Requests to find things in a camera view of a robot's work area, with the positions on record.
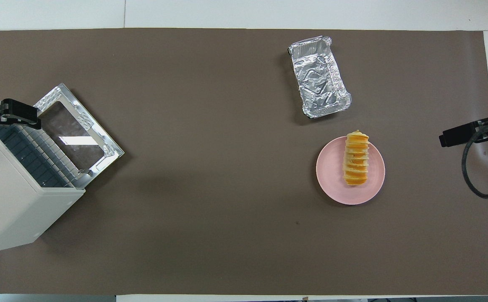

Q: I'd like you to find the orange spiral bread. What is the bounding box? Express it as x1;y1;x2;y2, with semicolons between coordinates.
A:
342;130;371;186

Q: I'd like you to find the aluminium foil tray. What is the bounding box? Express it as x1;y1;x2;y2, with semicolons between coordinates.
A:
287;36;352;119

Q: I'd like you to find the metal oven rack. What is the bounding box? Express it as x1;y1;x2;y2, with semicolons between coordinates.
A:
0;124;81;189

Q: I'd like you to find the glass oven door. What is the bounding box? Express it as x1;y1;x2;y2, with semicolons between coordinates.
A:
33;83;125;189

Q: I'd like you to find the white toaster oven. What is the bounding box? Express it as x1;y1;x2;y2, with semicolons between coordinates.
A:
0;124;86;256

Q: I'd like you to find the pink round plate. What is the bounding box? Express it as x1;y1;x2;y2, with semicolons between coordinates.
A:
316;135;386;206

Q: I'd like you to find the brown paper table mat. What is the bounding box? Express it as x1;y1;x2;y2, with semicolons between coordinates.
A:
0;28;488;295

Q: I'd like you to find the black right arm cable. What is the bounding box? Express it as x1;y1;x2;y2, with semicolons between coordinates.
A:
461;120;488;199

